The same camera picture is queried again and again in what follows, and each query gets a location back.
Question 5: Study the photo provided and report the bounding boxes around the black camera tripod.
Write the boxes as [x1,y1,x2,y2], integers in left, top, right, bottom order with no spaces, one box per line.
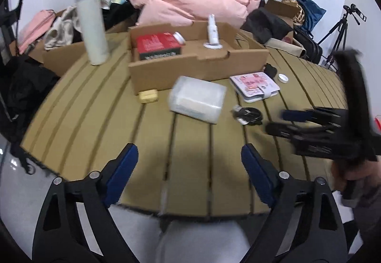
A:
[317,4,366,73]

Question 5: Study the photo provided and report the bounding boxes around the red and black box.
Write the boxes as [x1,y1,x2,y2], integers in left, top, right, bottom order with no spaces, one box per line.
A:
[136,32,183,61]

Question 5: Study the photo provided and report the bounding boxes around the blue bag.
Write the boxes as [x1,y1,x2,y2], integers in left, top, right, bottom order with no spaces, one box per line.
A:
[290,0,327,31]

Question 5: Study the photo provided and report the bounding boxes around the beige crumpled clothing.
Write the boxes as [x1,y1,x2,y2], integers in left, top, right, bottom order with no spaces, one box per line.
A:
[44,5,82,51]

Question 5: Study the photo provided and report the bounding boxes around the person's right forearm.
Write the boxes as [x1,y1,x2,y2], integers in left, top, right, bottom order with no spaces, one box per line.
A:
[354,181,381,248]

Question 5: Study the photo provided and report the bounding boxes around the small yellow box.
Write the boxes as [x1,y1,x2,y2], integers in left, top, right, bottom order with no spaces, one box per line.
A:
[138,89,159,104]

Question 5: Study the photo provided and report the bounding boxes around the brown cardboard box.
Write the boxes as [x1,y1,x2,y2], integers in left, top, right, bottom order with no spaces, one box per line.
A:
[263,0,307,58]

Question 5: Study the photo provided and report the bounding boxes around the small white spray bottle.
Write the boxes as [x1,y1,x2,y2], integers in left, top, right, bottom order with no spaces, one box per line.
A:
[203,14,223,50]

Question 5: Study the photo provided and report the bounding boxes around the black duffel bag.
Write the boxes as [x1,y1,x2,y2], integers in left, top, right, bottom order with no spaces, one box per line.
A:
[293,26,323,63]

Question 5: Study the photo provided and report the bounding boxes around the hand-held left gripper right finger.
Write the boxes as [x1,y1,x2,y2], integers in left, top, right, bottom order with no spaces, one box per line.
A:
[241,143,349,263]

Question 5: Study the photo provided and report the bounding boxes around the pink patterned wallet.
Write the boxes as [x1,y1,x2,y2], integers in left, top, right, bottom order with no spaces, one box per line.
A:
[229,72,281,103]

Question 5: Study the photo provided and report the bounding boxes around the white thermos bottle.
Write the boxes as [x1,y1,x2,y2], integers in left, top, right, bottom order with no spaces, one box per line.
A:
[74,0,110,66]

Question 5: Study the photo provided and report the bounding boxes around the black garment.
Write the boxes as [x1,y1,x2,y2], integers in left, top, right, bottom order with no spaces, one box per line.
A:
[241,8,294,45]

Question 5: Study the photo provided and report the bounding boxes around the translucent plastic box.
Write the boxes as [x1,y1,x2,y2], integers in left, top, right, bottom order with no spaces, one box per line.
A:
[168,75,227,124]

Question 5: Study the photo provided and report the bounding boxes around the wicker basket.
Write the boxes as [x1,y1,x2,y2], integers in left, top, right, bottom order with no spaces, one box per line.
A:
[281,0,306,25]

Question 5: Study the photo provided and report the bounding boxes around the person's right hand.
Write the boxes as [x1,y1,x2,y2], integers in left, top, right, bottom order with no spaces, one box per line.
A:
[332,157,381,190]

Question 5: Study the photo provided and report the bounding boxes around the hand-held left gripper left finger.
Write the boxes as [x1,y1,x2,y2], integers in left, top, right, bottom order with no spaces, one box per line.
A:
[32,143,140,263]

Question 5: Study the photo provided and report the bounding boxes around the large cardboard box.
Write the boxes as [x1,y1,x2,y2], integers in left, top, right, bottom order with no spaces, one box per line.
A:
[30,9,131,77]

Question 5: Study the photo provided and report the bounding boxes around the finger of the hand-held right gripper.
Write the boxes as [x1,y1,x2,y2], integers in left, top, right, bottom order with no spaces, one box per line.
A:
[281,108,347,125]
[265,122,328,140]

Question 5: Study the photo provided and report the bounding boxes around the pink bag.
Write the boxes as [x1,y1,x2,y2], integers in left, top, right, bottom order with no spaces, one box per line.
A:
[18,10,56,55]

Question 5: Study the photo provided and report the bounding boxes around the person's white pants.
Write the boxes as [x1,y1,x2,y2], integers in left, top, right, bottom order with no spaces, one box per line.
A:
[155,212,252,263]

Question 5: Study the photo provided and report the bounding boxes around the black jacket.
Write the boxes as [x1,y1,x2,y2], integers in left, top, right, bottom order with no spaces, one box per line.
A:
[0,55,61,174]

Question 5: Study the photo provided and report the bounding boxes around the cardboard tray box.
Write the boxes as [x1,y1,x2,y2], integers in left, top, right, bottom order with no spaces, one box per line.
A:
[127,20,270,95]

